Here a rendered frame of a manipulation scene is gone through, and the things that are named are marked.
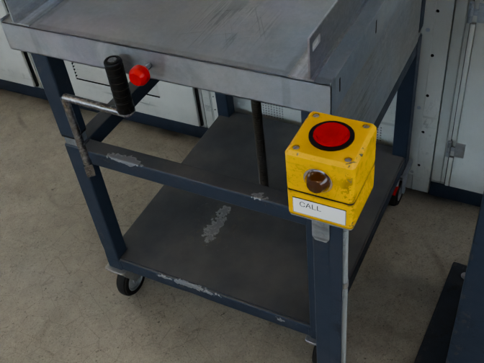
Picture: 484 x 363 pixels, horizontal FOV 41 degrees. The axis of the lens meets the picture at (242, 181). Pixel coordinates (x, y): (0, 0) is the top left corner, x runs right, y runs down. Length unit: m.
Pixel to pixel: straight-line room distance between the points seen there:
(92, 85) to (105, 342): 0.96
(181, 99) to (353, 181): 1.43
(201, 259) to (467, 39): 0.81
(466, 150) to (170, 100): 0.93
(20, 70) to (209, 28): 1.50
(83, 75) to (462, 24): 1.27
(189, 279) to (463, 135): 0.79
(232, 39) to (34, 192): 1.24
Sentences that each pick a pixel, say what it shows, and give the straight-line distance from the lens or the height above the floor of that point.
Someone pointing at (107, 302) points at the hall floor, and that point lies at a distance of 1.76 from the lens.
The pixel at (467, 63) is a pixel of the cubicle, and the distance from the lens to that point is 1.63.
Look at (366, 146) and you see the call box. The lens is 0.70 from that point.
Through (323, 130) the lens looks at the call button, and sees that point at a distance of 0.71.
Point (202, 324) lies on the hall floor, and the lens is 1.66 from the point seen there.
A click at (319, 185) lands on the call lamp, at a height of 0.87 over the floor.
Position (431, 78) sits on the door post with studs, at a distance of 1.70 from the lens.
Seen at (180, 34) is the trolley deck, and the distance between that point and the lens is 1.07.
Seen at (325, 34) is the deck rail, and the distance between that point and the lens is 0.95.
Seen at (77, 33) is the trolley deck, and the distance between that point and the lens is 1.14.
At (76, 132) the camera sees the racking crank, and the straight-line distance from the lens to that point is 1.25.
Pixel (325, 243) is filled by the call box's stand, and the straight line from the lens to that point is 0.81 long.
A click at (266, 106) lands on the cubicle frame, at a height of 0.19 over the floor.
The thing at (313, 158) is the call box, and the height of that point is 0.90.
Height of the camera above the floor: 1.35
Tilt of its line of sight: 43 degrees down
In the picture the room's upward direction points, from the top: 8 degrees counter-clockwise
